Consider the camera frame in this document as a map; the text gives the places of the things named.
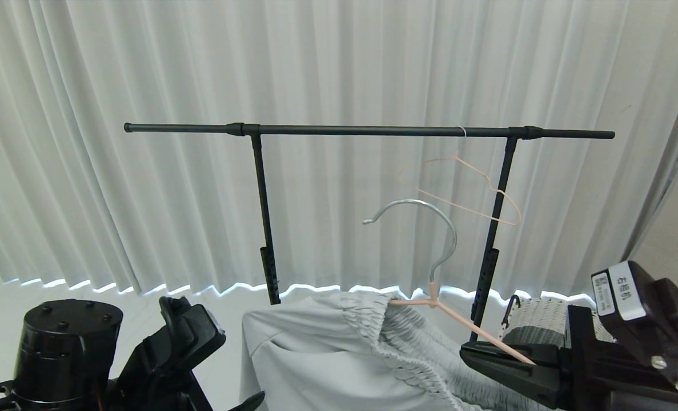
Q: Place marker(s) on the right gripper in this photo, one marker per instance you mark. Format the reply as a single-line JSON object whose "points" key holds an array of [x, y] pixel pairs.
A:
{"points": [[630, 342]]}

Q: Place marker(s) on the white curtain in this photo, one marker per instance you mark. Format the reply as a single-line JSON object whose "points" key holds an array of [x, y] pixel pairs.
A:
{"points": [[316, 57]]}

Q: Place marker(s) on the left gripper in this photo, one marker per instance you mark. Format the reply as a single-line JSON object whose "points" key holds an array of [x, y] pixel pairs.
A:
{"points": [[156, 388]]}

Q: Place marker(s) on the white laundry basket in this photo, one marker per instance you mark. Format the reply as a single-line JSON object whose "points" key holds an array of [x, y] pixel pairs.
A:
{"points": [[536, 325]]}

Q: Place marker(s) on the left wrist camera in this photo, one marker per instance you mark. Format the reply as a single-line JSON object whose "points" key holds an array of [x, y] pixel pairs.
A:
{"points": [[193, 331]]}

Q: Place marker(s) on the pale grey shorts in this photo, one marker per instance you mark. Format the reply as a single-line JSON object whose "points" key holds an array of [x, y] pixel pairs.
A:
{"points": [[316, 365]]}

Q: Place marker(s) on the pink clothes hanger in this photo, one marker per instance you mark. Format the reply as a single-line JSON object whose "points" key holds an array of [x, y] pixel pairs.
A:
{"points": [[467, 208], [433, 299]]}

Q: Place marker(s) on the black clothes rack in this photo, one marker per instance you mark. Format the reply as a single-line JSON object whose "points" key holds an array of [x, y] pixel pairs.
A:
{"points": [[373, 131]]}

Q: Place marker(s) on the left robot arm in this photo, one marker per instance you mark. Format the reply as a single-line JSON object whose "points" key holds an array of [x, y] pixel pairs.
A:
{"points": [[64, 342]]}

